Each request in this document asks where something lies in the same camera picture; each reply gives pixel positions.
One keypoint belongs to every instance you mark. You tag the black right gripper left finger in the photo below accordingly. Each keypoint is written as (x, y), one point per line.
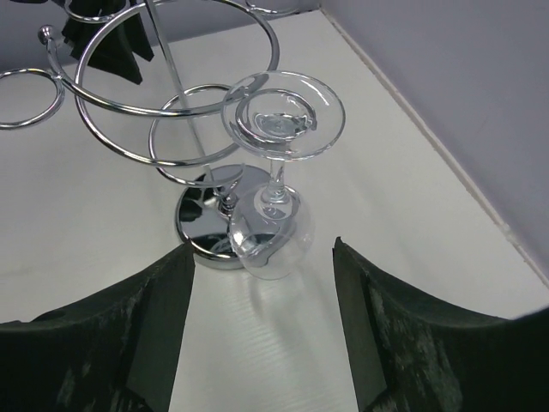
(115, 350)

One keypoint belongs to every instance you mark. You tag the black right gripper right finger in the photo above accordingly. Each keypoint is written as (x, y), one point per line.
(411, 351)

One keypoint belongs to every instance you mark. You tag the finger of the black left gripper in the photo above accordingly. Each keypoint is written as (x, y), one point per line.
(117, 52)

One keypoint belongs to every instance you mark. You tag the clear wine glass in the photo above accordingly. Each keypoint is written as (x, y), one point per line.
(281, 116)

